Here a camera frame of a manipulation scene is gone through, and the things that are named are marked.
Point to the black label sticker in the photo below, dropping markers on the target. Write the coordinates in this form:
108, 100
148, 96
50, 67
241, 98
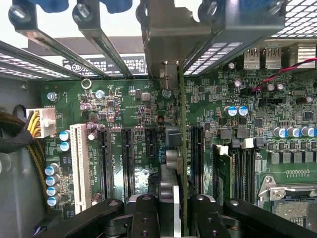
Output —
133, 65

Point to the white expansion slot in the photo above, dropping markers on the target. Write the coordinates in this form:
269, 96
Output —
80, 168

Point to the white power connector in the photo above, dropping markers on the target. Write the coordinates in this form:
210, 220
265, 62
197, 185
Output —
47, 121

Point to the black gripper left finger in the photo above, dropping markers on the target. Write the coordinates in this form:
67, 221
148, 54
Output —
86, 218

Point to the silver open PC case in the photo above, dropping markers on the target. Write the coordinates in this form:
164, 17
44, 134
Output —
17, 193

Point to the CPU socket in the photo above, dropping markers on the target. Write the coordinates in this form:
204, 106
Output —
292, 213

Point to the green motherboard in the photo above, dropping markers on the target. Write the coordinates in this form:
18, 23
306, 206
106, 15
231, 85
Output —
119, 106

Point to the short black expansion slot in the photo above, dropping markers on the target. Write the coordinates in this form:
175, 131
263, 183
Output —
150, 143

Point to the silver USB port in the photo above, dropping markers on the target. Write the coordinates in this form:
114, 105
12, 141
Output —
273, 59
251, 59

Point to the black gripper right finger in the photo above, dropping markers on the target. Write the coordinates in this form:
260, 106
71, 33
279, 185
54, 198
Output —
260, 220

